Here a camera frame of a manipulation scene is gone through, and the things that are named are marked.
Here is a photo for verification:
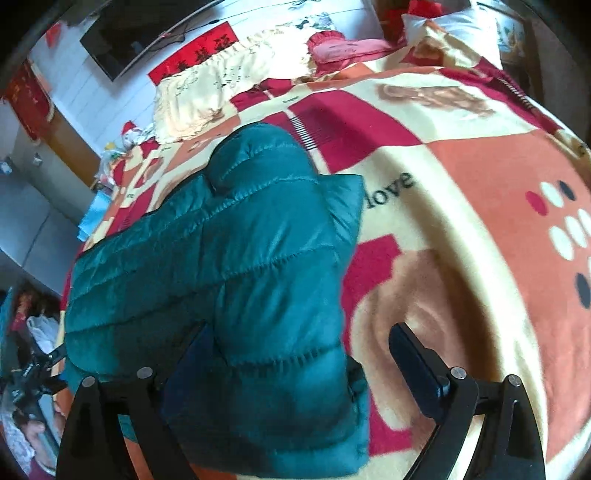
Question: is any black wall television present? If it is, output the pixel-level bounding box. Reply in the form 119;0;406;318
79;0;223;84

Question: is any plush toy with red hat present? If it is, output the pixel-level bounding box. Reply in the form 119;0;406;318
120;119;151;151

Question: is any teal puffer jacket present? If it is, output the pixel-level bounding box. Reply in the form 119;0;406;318
62;122;372;476

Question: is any pink heart-shaped pillow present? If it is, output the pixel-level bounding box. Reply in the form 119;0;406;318
307;31;394;75

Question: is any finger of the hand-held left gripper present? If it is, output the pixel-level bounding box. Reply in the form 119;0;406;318
41;344;71;395

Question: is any brown wooden panel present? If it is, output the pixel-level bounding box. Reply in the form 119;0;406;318
45;108;108;188

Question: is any light blue cloth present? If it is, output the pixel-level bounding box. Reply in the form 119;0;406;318
76;191;112;244

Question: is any red floral printed blanket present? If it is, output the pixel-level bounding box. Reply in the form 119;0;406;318
60;18;591;480

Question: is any framed picture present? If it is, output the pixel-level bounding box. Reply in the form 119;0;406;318
498;9;528;62

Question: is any cream ruffled pillow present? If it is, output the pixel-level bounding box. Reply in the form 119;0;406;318
152;28;315;145

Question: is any red wall decoration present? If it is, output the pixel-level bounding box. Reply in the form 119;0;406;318
2;59;57;142

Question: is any white pillow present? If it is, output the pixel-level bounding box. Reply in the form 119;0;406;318
401;7;505;70

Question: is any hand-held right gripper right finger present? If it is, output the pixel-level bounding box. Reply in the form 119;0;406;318
389;322;548;480

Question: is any red wall banner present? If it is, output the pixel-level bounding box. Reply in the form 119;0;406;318
148;21;241;86

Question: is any white plastic bag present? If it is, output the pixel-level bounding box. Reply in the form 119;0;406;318
25;314;62;357

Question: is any grey wardrobe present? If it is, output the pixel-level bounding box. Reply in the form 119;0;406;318
0;106;89;296

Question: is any red cushion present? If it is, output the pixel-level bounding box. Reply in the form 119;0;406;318
382;0;472;34

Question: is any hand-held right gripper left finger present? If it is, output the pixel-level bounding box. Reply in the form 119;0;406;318
55;322;219;480

